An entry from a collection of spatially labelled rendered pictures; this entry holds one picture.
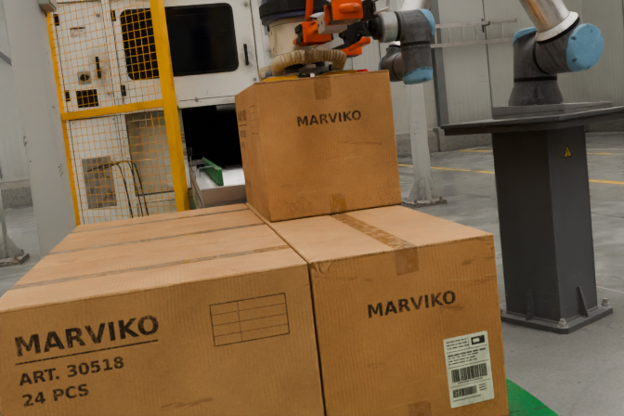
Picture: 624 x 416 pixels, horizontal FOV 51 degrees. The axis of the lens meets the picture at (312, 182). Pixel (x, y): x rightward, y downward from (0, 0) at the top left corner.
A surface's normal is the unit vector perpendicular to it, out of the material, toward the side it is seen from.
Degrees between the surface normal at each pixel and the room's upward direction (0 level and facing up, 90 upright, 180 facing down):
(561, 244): 90
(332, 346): 90
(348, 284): 90
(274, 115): 90
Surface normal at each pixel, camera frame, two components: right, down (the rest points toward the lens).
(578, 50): 0.40, 0.15
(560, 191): 0.58, 0.01
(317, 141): 0.21, 0.07
